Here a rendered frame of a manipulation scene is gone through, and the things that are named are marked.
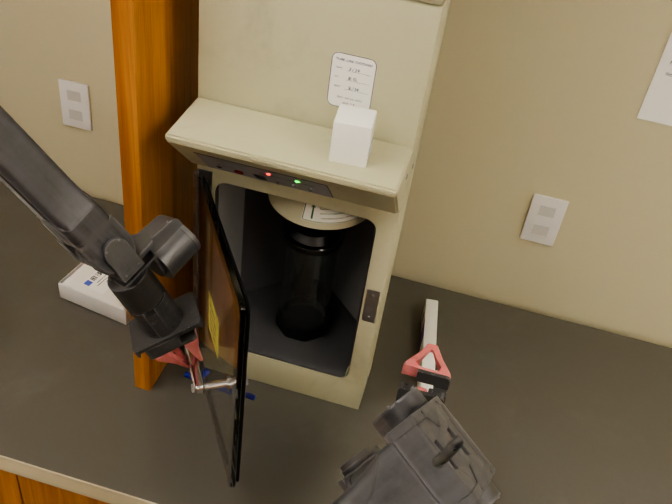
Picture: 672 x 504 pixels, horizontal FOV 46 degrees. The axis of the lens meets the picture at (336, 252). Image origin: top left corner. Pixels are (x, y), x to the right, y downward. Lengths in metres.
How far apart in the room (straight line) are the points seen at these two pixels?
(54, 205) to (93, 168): 0.97
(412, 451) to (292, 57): 0.66
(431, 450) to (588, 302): 1.25
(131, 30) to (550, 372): 1.05
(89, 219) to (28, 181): 0.08
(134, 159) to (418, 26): 0.44
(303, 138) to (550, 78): 0.58
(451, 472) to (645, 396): 1.16
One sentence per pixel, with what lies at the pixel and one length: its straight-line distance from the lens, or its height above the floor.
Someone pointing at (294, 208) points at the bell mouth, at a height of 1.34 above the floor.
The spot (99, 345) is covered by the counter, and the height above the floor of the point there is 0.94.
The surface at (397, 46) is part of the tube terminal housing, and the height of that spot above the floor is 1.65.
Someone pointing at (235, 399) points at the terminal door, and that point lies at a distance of 1.12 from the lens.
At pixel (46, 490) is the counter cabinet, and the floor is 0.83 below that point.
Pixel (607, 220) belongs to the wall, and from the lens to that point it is 1.67.
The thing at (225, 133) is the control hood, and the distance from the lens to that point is 1.09.
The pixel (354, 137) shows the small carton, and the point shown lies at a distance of 1.03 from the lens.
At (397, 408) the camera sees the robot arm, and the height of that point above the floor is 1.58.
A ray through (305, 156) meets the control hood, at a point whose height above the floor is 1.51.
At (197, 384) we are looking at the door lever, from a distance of 1.15.
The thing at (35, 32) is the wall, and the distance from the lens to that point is 1.83.
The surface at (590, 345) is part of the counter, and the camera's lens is 1.76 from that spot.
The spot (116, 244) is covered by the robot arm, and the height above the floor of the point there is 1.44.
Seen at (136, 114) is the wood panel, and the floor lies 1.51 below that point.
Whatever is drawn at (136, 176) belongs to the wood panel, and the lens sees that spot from 1.18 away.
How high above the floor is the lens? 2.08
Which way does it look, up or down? 39 degrees down
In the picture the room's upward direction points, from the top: 9 degrees clockwise
